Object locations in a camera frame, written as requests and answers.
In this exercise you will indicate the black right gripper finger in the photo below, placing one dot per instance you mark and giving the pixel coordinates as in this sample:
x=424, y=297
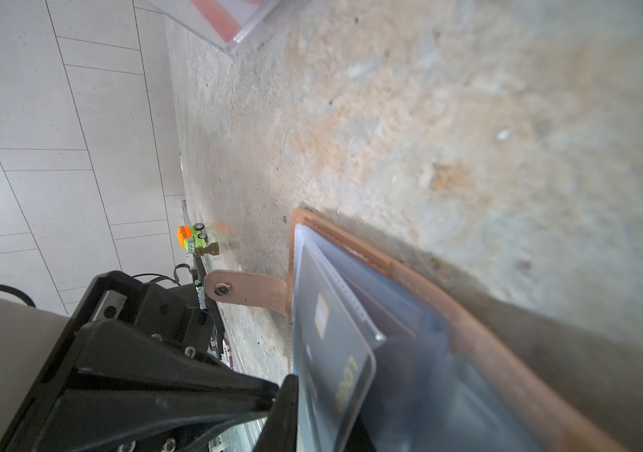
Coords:
x=280, y=432

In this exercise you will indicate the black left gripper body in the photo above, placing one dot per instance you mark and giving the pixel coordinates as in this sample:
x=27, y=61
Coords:
x=170, y=315

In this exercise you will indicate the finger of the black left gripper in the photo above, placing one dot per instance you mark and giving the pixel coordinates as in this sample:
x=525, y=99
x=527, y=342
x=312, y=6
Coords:
x=116, y=386

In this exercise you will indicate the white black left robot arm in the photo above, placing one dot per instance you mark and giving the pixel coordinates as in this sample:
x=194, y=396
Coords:
x=28, y=335

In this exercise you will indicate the orange green toy car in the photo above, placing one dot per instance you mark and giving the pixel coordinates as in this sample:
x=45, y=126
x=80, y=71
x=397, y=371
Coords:
x=194, y=240

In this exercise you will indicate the clear plastic package box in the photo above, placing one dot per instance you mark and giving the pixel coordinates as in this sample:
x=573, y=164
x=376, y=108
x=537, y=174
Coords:
x=231, y=26

